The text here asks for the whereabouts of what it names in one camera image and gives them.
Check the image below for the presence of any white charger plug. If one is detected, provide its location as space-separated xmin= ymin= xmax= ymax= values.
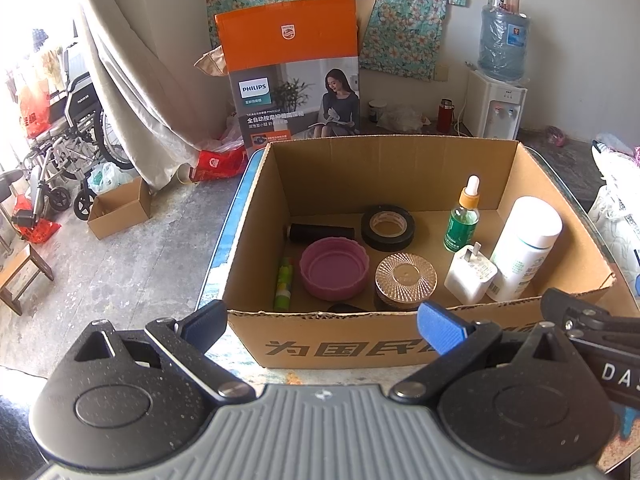
xmin=444 ymin=242 xmax=499 ymax=306

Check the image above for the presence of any wheelchair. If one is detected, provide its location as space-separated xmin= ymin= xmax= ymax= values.
xmin=22 ymin=42 xmax=136 ymax=221

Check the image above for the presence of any white quilted bedding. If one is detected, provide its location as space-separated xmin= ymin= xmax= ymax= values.
xmin=587 ymin=132 xmax=640 ymax=281

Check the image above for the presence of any black round seat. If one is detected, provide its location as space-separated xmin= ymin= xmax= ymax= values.
xmin=0 ymin=170 xmax=26 ymax=198

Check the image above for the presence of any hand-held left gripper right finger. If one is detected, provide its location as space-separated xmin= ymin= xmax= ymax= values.
xmin=389 ymin=301 xmax=572 ymax=404

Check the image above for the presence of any clear plastic bag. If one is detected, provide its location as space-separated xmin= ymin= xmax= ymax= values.
xmin=377 ymin=105 xmax=431 ymax=131

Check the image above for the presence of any green lip balm tube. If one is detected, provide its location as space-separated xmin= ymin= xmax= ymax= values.
xmin=273 ymin=256 xmax=295 ymax=311

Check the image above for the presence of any purple scalloped lid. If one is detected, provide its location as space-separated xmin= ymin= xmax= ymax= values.
xmin=299 ymin=238 xmax=371 ymax=299

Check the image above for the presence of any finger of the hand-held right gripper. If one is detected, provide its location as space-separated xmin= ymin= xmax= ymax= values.
xmin=542 ymin=287 xmax=640 ymax=346

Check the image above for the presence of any wooden stool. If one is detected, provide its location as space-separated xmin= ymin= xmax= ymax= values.
xmin=0 ymin=244 xmax=55 ymax=316

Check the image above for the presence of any black cylinder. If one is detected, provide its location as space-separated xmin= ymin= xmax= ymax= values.
xmin=286 ymin=222 xmax=356 ymax=246

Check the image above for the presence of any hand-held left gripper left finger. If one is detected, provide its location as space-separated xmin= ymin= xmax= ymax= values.
xmin=75 ymin=300 xmax=256 ymax=404

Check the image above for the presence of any white plastic bottle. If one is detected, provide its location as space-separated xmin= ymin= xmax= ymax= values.
xmin=486 ymin=196 xmax=564 ymax=303

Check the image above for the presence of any small brown cardboard box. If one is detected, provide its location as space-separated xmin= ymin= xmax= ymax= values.
xmin=87 ymin=176 xmax=152 ymax=240

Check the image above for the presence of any beige curtain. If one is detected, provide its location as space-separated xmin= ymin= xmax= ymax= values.
xmin=70 ymin=0 xmax=236 ymax=161

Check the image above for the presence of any orange-red plastic bag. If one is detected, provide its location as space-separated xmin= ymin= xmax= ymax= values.
xmin=17 ymin=77 xmax=51 ymax=138

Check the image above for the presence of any white green plastic bag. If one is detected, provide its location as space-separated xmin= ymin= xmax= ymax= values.
xmin=87 ymin=162 xmax=133 ymax=193

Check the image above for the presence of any white water dispenser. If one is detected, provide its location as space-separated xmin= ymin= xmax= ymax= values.
xmin=465 ymin=67 xmax=528 ymax=142

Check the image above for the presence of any gold ribbed lid jar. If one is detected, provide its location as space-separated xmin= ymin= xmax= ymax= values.
xmin=374 ymin=252 xmax=439 ymax=311

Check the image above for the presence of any green dropper bottle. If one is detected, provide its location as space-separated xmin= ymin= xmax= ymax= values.
xmin=444 ymin=175 xmax=482 ymax=254

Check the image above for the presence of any large brown cardboard box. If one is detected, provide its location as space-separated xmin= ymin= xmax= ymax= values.
xmin=220 ymin=137 xmax=617 ymax=371

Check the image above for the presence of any orange printed product box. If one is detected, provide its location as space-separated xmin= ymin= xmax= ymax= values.
xmin=215 ymin=0 xmax=362 ymax=158

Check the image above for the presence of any black tape roll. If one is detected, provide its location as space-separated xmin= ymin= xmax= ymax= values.
xmin=361 ymin=203 xmax=417 ymax=251

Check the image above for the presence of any red packaging bag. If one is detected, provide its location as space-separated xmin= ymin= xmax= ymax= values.
xmin=192 ymin=150 xmax=248 ymax=181

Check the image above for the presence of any red bag on floor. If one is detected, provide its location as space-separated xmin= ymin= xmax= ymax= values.
xmin=12 ymin=195 xmax=61 ymax=243

